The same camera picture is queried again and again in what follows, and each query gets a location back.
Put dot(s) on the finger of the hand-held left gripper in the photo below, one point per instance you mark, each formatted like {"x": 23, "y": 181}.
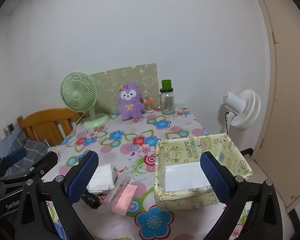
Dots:
{"x": 46, "y": 160}
{"x": 15, "y": 157}

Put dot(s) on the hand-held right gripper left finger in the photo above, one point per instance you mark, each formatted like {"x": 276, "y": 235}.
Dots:
{"x": 83, "y": 172}

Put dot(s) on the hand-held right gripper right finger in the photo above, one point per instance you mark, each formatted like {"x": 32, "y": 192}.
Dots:
{"x": 215, "y": 177}

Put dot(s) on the yellow fabric storage box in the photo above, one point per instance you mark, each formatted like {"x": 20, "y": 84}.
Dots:
{"x": 180, "y": 150}

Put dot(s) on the pink paper receipt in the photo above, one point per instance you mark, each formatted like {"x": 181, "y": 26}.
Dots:
{"x": 126, "y": 200}

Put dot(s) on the grey plaid pillow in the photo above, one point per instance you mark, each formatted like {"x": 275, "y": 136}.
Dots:
{"x": 32, "y": 147}

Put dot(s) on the white folded tissue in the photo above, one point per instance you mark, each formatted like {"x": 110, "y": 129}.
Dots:
{"x": 102, "y": 177}

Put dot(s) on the clear plastic packet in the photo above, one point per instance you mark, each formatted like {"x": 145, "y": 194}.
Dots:
{"x": 118, "y": 185}

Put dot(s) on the wooden bed headboard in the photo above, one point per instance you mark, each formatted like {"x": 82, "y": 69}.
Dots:
{"x": 45, "y": 120}

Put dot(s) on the floral tablecloth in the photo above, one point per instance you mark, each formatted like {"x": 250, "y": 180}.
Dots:
{"x": 130, "y": 135}

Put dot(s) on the green desk fan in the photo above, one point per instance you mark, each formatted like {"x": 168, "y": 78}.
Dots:
{"x": 76, "y": 95}

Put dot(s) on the white standing fan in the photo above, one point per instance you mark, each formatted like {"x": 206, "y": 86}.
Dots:
{"x": 247, "y": 110}

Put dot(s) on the purple plush toy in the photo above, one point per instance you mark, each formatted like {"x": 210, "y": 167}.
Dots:
{"x": 130, "y": 107}

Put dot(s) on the glass mug jar green lid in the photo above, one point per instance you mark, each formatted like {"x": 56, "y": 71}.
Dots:
{"x": 167, "y": 102}

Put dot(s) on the small cotton swab jar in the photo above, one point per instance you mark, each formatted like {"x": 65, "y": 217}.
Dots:
{"x": 149, "y": 107}

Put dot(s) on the green patterned board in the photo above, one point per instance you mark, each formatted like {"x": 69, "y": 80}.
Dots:
{"x": 110, "y": 80}

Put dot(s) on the beige door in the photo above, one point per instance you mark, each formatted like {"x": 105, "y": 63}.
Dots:
{"x": 290, "y": 80}

